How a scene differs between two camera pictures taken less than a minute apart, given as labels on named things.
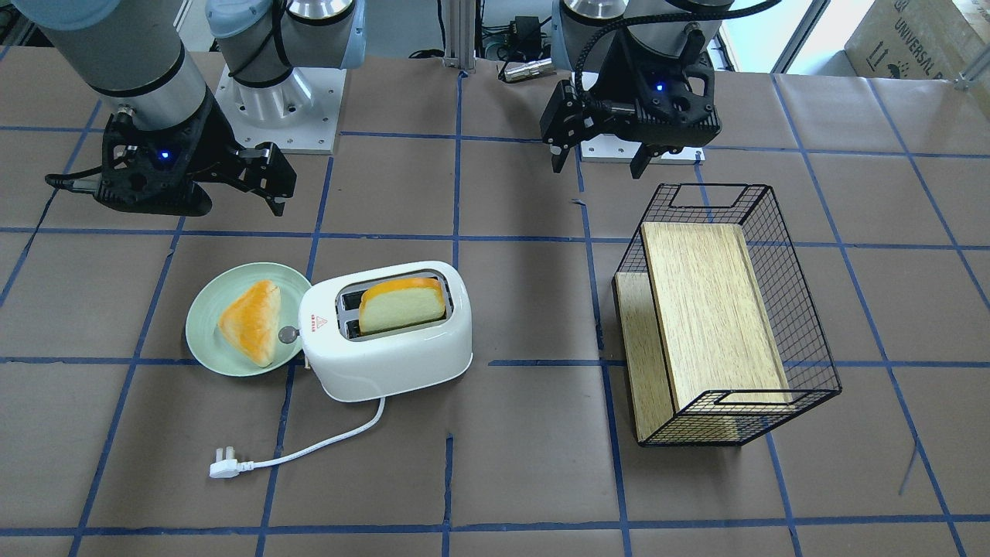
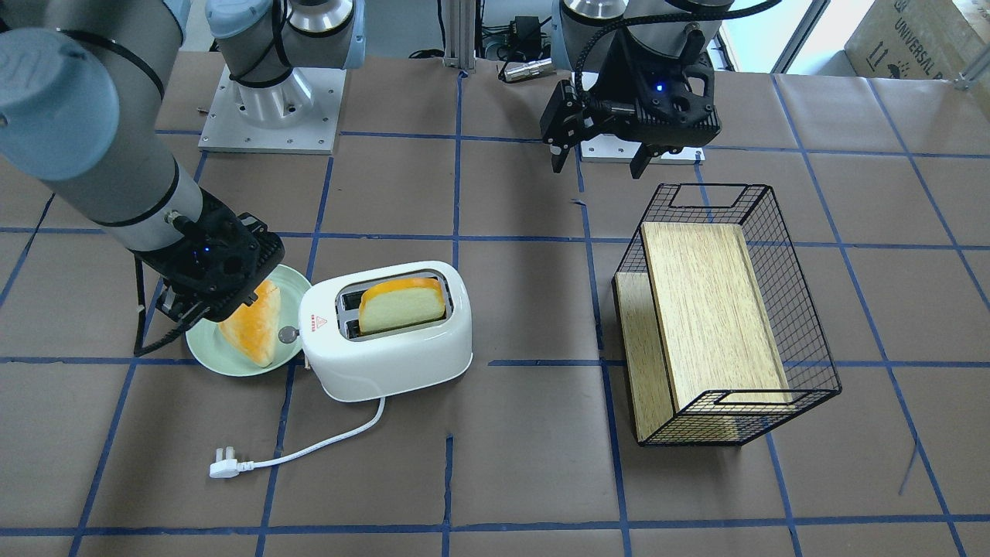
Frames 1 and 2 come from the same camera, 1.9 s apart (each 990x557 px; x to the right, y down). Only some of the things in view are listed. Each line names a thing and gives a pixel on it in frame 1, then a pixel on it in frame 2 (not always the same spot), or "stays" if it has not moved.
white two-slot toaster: [349, 366] stays
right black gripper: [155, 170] to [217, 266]
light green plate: [209, 305] stays
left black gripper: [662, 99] stays
